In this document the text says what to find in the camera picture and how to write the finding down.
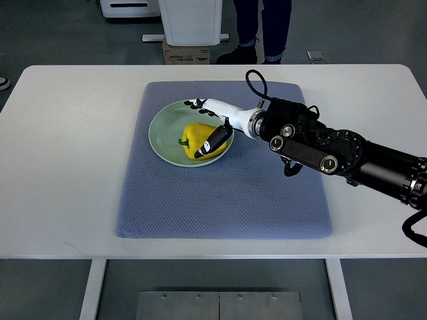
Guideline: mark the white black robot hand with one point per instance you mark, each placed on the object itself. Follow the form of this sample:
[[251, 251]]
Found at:
[[246, 121]]

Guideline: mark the yellow bell pepper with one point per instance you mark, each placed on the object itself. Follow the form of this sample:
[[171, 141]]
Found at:
[[194, 136]]

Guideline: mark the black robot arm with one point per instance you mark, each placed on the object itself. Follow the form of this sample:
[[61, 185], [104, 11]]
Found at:
[[294, 132]]

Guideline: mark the light green plate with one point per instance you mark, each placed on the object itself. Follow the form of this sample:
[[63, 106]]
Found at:
[[167, 128]]

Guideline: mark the blue textured mat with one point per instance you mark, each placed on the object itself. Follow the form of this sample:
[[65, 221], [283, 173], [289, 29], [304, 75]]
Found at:
[[244, 194]]

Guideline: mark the grey floor outlet cover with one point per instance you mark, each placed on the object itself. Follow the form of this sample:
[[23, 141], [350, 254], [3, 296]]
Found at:
[[316, 55]]

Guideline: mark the cardboard box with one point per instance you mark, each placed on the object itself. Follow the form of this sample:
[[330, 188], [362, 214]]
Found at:
[[185, 55]]

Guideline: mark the person in blue jeans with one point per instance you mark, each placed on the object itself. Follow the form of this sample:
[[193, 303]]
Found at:
[[274, 19]]

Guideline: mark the white cabinet with slot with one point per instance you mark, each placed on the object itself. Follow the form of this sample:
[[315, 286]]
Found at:
[[129, 9]]

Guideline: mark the white table leg right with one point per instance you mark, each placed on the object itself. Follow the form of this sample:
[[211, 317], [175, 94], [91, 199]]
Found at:
[[338, 290]]

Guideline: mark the white table leg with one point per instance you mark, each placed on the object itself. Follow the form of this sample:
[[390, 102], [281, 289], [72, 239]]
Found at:
[[338, 290], [93, 289]]

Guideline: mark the white table leg left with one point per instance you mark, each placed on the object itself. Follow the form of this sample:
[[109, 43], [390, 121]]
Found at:
[[93, 289]]

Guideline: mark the white pedestal column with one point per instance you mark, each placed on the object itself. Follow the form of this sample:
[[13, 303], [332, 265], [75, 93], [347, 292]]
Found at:
[[190, 23]]

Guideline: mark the grey metal base plate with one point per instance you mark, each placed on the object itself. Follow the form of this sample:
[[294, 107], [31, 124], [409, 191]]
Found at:
[[218, 305]]

